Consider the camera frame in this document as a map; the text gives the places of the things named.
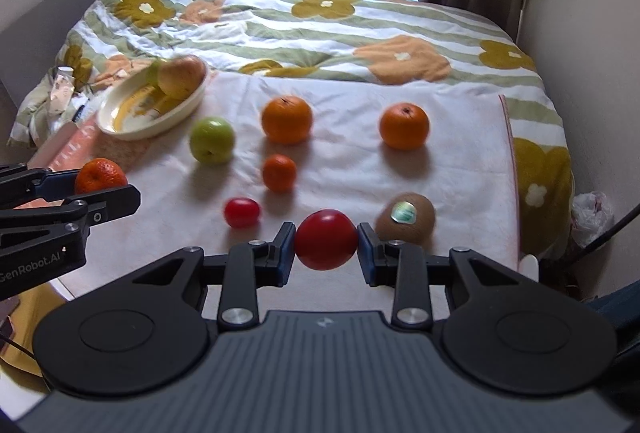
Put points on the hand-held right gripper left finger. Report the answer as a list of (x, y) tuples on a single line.
[(287, 249)]

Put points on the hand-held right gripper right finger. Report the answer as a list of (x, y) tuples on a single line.
[(365, 258)]

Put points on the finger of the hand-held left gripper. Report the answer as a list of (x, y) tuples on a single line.
[(115, 200), (55, 184)]

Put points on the small mandarin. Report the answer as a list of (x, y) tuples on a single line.
[(279, 173), (99, 174)]

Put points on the large red tomato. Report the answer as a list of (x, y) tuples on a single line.
[(326, 240)]

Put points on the small red tomato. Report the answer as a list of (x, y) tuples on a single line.
[(242, 212)]

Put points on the brown kiwi with sticker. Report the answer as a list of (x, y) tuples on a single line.
[(417, 225)]

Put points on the cream oval bowl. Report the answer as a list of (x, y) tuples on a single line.
[(130, 115)]

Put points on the large orange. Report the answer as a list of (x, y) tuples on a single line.
[(287, 120), (404, 126)]

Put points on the small black object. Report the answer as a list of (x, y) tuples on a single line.
[(82, 113)]

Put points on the white towel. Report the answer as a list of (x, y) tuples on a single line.
[(340, 173)]

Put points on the small white bottle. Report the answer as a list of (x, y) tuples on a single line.
[(65, 71)]

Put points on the wrinkled brown apple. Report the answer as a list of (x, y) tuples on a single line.
[(182, 77)]

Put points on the floral striped quilt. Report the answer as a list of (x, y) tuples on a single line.
[(300, 33)]

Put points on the white plastic bag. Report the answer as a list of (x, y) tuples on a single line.
[(592, 218)]

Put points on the dark blue cloth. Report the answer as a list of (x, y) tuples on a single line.
[(622, 313)]

